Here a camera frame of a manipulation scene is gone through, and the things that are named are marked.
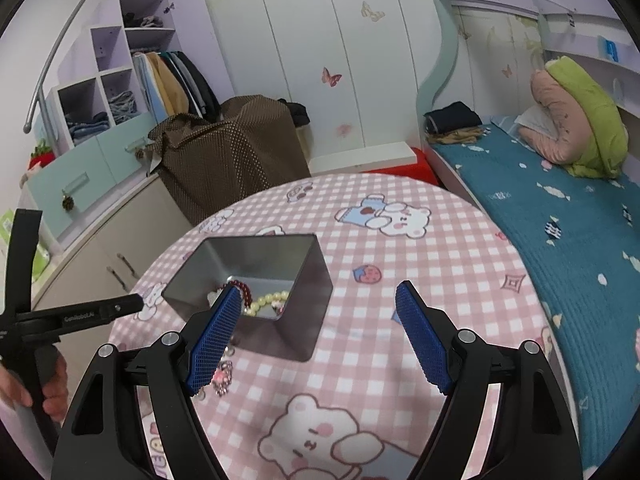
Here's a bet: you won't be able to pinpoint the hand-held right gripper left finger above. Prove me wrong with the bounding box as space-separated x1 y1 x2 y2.
50 281 243 480

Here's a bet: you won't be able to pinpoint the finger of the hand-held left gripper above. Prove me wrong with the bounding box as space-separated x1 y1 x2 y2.
60 294 145 328

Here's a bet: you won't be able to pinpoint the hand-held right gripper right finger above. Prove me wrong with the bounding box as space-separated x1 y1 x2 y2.
394 281 585 480

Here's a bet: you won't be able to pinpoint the pink charm bead chain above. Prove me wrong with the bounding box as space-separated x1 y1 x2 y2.
192 345 236 401

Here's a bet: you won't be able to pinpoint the dark red bead bracelet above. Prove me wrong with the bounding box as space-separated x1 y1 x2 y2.
207 280 251 308

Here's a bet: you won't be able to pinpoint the pale yellow bead bracelet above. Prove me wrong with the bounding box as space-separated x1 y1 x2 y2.
242 291 290 317

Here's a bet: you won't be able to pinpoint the grey metal tin box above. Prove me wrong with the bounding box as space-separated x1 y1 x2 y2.
161 232 334 363

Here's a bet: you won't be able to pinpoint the person's left hand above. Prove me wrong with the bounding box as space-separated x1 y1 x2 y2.
0 355 69 420

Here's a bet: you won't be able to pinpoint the green packet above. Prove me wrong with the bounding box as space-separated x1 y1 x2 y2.
0 208 49 283

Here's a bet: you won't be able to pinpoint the pink checkered bear tablecloth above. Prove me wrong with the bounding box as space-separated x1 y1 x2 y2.
109 174 553 480

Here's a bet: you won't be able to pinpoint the red strawberry plush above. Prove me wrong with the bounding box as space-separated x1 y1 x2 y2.
28 141 56 168

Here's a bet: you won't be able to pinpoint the light green drawer unit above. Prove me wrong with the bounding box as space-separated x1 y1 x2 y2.
25 112 161 241

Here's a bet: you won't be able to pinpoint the folded blue jeans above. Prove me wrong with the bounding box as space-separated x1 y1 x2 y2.
67 112 110 141

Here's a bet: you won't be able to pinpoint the red mat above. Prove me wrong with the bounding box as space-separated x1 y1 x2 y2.
360 147 436 181

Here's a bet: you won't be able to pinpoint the teal patterned bed sheet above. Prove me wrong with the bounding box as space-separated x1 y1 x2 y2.
432 115 640 466

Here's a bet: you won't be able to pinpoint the brown dotted fabric bag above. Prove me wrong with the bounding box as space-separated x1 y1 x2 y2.
148 96 312 227

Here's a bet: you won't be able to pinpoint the folded light grey jeans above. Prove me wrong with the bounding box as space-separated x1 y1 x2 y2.
109 90 137 123

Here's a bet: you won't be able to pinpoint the white step platform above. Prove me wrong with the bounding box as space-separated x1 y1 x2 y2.
307 141 426 176

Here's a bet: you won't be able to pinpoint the grey metal handrail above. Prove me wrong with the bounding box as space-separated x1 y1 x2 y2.
22 0 166 133

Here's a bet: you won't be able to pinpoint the stack of folded dark clothes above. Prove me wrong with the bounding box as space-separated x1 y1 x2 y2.
424 101 485 147

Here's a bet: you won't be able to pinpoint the row of hanging clothes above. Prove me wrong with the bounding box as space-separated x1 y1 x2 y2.
131 50 222 121

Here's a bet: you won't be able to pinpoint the lilac cubby shelf unit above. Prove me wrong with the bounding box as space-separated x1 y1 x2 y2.
47 0 178 148

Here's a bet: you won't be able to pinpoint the black cloth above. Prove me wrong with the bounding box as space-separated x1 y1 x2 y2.
287 101 311 128

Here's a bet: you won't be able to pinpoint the white pillow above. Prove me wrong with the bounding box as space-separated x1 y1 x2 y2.
515 105 556 133

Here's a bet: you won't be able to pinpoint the pink pillow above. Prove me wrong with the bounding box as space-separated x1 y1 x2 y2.
517 69 583 166

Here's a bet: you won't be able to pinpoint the green quilt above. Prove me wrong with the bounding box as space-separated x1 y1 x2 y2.
545 56 630 179

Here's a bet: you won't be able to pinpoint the white wardrobe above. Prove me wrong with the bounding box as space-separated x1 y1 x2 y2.
202 0 443 158

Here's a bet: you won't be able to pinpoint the beige cabinet with handles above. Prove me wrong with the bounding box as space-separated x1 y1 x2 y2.
30 170 196 376

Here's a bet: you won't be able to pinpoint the light green bunk bed frame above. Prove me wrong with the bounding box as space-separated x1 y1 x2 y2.
417 0 640 126

